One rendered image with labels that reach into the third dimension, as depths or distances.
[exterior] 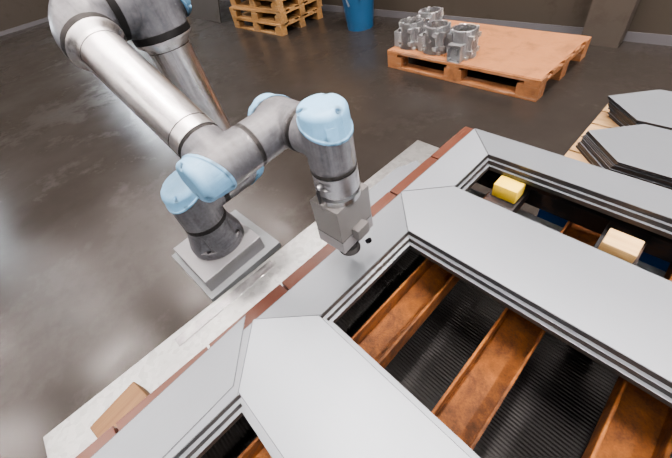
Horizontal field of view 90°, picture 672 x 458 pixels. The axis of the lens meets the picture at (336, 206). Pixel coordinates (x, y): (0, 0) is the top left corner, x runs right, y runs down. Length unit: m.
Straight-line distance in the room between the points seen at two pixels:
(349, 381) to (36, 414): 1.68
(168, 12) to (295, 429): 0.75
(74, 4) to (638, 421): 1.16
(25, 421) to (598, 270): 2.11
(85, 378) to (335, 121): 1.78
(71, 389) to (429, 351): 1.60
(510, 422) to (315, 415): 0.47
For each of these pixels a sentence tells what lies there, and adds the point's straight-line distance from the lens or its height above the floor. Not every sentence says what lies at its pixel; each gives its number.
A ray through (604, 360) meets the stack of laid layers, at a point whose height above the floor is 0.83.
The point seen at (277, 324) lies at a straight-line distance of 0.67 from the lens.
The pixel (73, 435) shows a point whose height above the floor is 0.68.
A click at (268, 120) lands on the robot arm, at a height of 1.18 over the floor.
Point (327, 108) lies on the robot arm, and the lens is 0.47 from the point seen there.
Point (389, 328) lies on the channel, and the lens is 0.82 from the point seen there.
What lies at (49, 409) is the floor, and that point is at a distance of 2.08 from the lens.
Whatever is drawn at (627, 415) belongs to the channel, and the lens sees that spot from 0.86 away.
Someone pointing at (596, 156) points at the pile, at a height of 0.82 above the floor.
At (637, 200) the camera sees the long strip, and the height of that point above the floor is 0.85.
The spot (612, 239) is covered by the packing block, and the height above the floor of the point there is 0.81.
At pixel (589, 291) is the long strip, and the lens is 0.74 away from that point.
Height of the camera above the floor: 1.42
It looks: 44 degrees down
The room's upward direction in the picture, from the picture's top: 12 degrees counter-clockwise
